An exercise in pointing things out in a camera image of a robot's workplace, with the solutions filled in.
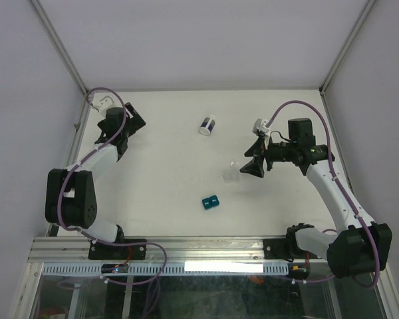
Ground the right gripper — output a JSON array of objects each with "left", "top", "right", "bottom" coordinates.
[{"left": 239, "top": 135, "right": 296, "bottom": 178}]

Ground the clear pill organizer box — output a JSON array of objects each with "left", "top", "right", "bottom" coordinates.
[{"left": 222, "top": 161, "right": 240, "bottom": 183}]

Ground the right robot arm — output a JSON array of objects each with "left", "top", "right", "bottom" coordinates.
[{"left": 240, "top": 118, "right": 392, "bottom": 278}]

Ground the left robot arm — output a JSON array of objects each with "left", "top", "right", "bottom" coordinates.
[{"left": 45, "top": 102, "right": 146, "bottom": 258}]

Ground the white blue pill bottle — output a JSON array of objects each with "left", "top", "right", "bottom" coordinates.
[{"left": 198, "top": 115, "right": 215, "bottom": 136}]

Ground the teal pill organizer box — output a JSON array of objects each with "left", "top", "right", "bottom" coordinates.
[{"left": 201, "top": 195, "right": 220, "bottom": 210}]

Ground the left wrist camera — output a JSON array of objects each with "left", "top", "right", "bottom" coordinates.
[{"left": 89, "top": 96, "right": 116, "bottom": 117}]

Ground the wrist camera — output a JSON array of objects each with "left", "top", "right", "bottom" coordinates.
[
  {"left": 89, "top": 96, "right": 116, "bottom": 117},
  {"left": 252, "top": 118, "right": 270, "bottom": 135}
]

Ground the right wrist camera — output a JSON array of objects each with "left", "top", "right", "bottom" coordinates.
[{"left": 252, "top": 118, "right": 270, "bottom": 135}]

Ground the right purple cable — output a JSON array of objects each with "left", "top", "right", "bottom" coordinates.
[{"left": 267, "top": 100, "right": 382, "bottom": 290}]

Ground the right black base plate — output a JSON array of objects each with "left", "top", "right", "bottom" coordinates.
[{"left": 263, "top": 235, "right": 329, "bottom": 263}]

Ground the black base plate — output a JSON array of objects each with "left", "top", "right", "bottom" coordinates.
[
  {"left": 263, "top": 235, "right": 329, "bottom": 263},
  {"left": 88, "top": 239, "right": 147, "bottom": 261}
]

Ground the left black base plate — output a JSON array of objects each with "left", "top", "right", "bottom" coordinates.
[{"left": 88, "top": 239, "right": 147, "bottom": 261}]

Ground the aluminium mounting rail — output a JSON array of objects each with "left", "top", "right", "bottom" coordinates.
[{"left": 29, "top": 235, "right": 385, "bottom": 266}]

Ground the perforated cable tray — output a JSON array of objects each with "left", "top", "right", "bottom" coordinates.
[{"left": 42, "top": 261, "right": 289, "bottom": 277}]

